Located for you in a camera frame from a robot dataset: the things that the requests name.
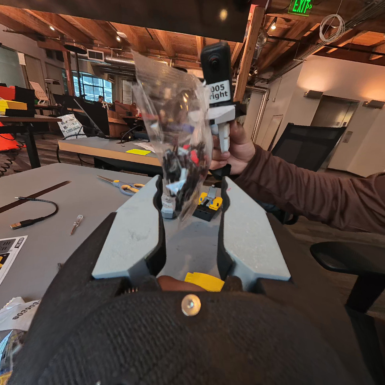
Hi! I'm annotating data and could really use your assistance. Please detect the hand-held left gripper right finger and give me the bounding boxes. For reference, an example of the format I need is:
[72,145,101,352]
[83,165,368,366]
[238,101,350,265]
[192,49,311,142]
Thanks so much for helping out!
[217,176,292,292]

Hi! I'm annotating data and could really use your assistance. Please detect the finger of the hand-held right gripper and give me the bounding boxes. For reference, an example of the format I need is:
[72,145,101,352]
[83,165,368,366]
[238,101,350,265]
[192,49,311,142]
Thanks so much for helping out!
[209,105,236,124]

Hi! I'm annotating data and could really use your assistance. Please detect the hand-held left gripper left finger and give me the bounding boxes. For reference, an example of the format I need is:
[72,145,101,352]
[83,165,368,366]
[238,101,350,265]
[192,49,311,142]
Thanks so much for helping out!
[92,175,166,280]

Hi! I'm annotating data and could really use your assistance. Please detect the plastic bag of black parts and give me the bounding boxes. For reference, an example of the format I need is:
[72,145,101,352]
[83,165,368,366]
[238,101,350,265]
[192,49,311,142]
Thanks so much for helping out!
[131,50,215,230]

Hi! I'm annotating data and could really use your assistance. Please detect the person's right forearm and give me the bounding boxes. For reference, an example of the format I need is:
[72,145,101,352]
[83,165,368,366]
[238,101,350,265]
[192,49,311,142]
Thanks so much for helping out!
[235,144,385,235]

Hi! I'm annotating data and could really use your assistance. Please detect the grey desk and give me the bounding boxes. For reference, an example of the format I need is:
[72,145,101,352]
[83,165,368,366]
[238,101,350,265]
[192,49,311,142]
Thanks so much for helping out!
[0,162,271,304]

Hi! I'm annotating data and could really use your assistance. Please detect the person's right hand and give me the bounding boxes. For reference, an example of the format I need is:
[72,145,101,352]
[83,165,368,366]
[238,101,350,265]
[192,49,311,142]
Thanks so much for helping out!
[210,120,257,175]

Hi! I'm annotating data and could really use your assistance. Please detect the person's left hand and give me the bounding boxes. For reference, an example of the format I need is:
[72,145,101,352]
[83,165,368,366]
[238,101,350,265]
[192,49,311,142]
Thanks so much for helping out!
[157,275,208,292]

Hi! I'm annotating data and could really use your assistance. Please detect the grey holed block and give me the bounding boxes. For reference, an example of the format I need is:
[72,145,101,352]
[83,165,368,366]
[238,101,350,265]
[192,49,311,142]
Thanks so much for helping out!
[161,192,178,219]

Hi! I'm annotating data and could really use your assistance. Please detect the partly built robot model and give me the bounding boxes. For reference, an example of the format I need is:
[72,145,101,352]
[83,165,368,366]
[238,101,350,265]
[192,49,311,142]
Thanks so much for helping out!
[193,185,224,222]

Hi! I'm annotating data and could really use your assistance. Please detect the yellow curved panel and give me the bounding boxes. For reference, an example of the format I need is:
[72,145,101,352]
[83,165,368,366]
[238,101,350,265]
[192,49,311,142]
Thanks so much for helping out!
[184,272,225,292]

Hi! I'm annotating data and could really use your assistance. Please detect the black mesh office chair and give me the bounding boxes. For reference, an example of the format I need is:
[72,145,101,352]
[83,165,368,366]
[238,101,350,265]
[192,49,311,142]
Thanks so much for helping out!
[265,123,347,224]

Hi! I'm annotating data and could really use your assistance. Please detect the black chair armrest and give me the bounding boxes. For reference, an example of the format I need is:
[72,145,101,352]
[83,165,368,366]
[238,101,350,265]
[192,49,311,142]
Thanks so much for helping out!
[310,241,385,313]

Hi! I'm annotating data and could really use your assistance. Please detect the background grey table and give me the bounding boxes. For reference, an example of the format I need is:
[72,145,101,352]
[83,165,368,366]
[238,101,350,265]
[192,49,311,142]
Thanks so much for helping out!
[58,137,164,175]

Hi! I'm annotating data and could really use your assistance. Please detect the green exit sign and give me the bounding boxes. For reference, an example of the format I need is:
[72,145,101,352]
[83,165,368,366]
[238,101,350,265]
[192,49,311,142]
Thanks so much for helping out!
[288,0,314,16]

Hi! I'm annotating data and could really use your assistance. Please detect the yellow and grey sticker sheet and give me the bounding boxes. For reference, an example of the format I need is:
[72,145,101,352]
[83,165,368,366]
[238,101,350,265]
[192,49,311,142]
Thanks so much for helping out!
[0,235,28,285]

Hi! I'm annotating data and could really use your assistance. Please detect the large window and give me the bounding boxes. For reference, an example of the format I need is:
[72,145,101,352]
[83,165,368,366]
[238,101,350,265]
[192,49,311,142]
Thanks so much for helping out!
[72,75,112,101]

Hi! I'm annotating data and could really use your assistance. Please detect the white printed sign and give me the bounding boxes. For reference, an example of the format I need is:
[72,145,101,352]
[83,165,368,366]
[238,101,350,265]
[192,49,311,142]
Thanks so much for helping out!
[57,114,86,139]

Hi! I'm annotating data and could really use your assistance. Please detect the plastic bag of yellow parts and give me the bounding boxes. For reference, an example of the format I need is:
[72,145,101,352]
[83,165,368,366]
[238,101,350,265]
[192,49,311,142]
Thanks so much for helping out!
[0,296,41,382]

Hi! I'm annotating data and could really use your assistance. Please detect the black floor lamp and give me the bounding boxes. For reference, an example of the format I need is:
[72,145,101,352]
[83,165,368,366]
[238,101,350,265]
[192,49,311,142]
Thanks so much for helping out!
[64,43,88,97]

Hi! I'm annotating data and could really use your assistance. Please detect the orange traffic cone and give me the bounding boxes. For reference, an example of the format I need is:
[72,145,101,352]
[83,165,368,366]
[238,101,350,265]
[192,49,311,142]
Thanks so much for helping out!
[0,122,26,152]

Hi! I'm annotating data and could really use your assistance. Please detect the long dark workbench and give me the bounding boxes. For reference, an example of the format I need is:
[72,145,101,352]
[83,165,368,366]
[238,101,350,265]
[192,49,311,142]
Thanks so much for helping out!
[0,114,62,169]

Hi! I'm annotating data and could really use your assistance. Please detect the yellow storage bin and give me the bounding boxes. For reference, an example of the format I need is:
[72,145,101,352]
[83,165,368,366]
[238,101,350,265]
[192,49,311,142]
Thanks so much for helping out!
[0,99,27,112]

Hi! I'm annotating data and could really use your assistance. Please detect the wooden support post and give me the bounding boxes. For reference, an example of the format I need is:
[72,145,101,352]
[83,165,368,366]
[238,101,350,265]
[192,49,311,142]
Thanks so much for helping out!
[233,4,266,103]

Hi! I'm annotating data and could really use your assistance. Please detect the grey orange-handled scissors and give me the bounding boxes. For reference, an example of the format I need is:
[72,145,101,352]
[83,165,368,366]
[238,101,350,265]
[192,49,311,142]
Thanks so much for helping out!
[97,175,145,197]

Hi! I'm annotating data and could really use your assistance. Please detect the small clear-handled screwdriver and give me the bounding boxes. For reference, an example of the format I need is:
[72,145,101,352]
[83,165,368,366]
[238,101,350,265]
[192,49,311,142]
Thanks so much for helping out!
[70,214,84,236]

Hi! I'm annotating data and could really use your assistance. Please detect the black cable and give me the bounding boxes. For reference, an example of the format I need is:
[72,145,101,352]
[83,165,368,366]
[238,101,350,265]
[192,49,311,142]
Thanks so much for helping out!
[10,196,58,230]

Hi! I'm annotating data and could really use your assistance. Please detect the coil of white wire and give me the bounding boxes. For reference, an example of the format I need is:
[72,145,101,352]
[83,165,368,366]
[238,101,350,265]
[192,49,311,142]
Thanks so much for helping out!
[319,13,345,43]

